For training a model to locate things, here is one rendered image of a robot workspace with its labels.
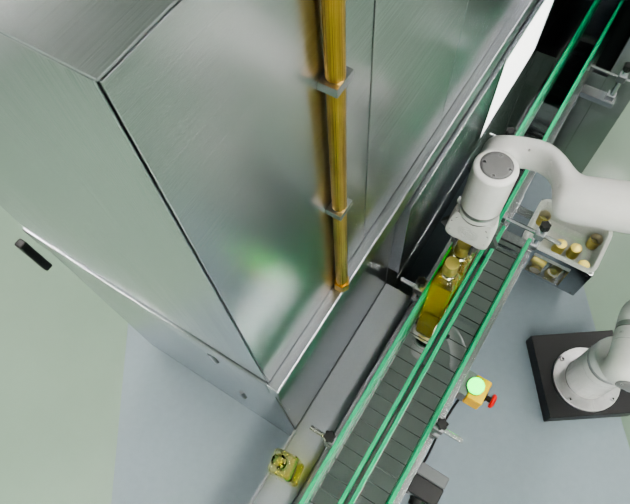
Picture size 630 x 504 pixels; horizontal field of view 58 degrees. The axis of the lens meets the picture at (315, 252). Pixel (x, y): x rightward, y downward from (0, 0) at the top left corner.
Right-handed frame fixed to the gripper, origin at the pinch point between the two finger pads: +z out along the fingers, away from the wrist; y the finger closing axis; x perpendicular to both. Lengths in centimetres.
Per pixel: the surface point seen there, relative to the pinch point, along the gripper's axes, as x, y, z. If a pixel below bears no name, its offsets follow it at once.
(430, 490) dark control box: -48, 20, 33
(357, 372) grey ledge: -32.9, -9.2, 28.6
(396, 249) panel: -6.7, -13.8, 6.0
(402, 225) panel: -6.7, -13.4, -6.7
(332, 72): -33, -14, -78
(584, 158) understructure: 108, 20, 85
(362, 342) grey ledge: -25.2, -12.1, 28.6
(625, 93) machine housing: 108, 20, 45
